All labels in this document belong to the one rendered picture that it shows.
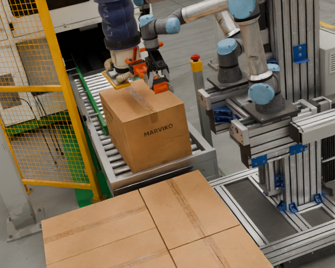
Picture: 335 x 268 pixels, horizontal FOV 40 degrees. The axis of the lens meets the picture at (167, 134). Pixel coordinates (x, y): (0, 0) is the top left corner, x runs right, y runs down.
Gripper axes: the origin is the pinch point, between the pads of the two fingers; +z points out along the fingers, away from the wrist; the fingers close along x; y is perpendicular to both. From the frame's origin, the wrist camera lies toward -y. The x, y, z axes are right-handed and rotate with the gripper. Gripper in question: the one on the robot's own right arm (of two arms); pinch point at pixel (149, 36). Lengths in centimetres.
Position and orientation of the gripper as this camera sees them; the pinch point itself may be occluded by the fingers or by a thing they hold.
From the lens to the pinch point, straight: 324.6
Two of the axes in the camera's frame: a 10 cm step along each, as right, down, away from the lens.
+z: 1.6, 8.7, 4.7
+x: 9.1, -3.1, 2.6
